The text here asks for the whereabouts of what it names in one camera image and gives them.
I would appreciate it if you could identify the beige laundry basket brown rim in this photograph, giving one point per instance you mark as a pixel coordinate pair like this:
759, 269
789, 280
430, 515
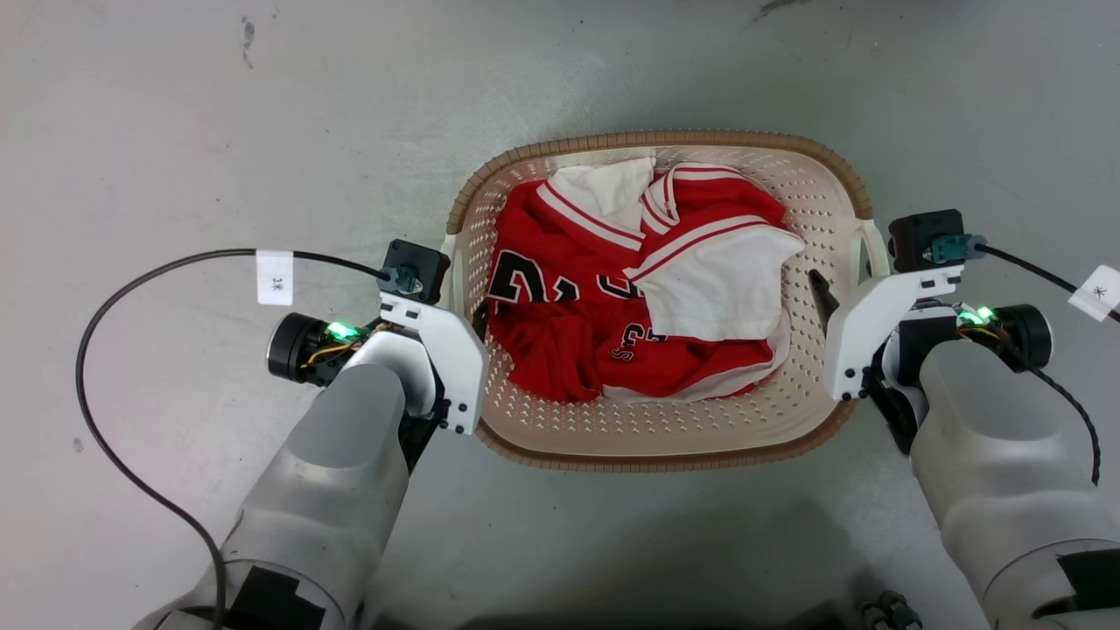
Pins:
630, 433

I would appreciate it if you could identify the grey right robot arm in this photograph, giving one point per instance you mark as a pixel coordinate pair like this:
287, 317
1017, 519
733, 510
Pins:
1006, 472

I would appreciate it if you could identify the red jersey black number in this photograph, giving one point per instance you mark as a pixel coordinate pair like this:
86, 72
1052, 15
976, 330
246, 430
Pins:
560, 341

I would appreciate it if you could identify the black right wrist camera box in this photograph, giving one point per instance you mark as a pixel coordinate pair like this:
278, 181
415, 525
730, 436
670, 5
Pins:
923, 238

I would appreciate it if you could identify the black robot base connectors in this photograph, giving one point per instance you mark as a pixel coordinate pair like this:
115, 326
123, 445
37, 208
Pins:
891, 611

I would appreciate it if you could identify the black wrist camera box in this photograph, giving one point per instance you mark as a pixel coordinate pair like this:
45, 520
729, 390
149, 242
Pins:
923, 238
418, 265

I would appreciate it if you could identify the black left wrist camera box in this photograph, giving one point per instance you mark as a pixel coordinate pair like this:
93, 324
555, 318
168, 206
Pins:
418, 265

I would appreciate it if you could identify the white garment red stripes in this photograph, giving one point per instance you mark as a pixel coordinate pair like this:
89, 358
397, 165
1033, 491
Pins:
717, 289

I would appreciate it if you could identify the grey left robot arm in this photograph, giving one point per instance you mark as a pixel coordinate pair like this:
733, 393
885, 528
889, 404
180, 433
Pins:
324, 490

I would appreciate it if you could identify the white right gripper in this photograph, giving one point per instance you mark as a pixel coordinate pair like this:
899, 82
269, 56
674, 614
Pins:
862, 337

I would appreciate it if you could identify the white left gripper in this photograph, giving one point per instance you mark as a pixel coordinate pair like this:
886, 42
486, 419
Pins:
455, 367

